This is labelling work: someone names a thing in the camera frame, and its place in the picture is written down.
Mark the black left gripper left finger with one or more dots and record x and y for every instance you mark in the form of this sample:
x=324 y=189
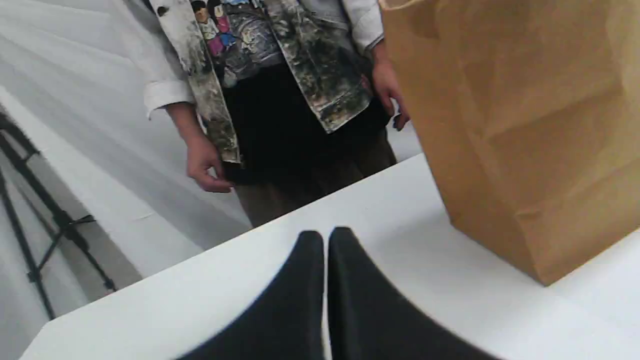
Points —
x=285 y=321

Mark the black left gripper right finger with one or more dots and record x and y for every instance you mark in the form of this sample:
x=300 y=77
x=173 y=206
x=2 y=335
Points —
x=369 y=319

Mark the brown paper bag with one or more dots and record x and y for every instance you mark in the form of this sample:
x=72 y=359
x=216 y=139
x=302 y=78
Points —
x=527 y=112

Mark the person's right hand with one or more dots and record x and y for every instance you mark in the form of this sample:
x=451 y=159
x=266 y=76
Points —
x=204 y=165

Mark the person's left hand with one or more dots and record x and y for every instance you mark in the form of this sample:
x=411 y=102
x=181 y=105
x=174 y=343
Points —
x=388 y=90

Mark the person in patterned jacket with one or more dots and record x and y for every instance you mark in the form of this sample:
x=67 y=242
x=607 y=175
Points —
x=282 y=88

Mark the black tripod stand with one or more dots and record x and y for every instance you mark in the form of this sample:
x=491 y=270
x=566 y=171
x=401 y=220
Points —
x=18 y=149

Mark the white backdrop cloth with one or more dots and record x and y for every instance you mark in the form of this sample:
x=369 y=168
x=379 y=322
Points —
x=68 y=62

